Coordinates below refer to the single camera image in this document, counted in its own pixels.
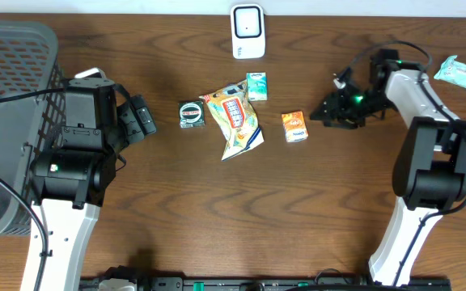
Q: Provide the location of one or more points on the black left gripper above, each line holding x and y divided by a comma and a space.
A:
142, 115

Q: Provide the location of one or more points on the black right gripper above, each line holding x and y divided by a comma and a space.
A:
335, 106

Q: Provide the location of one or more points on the orange tissue pack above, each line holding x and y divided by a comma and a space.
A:
294, 126

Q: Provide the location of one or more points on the green zam-buk box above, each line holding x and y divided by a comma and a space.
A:
191, 114

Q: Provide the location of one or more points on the teal kleenex tissue pack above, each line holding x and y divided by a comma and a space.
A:
257, 86

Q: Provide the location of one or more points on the yellow red snack bag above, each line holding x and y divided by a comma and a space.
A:
236, 118

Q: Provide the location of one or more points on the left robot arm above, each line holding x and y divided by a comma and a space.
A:
72, 172

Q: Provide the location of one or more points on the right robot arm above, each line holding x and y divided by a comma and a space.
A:
429, 174

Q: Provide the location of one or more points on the grey plastic mesh basket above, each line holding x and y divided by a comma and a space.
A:
30, 106

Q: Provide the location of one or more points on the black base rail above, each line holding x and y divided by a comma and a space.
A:
124, 278

